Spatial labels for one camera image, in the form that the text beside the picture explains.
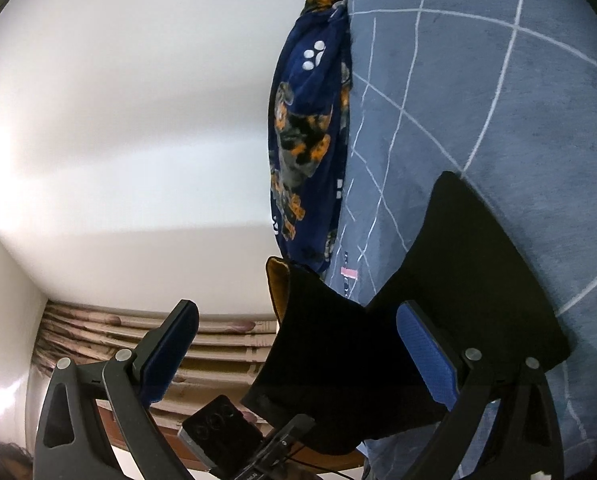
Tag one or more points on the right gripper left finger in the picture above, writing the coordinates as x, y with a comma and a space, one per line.
71, 441

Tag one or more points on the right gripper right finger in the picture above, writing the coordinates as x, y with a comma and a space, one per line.
471, 364

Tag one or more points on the black pants orange lining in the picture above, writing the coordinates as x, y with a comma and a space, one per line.
344, 364

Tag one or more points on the navy dog print blanket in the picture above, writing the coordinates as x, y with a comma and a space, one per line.
308, 132

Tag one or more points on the blue grid bed sheet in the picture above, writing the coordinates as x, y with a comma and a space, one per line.
504, 92

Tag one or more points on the brown wooden bed frame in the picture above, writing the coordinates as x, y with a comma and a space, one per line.
327, 463

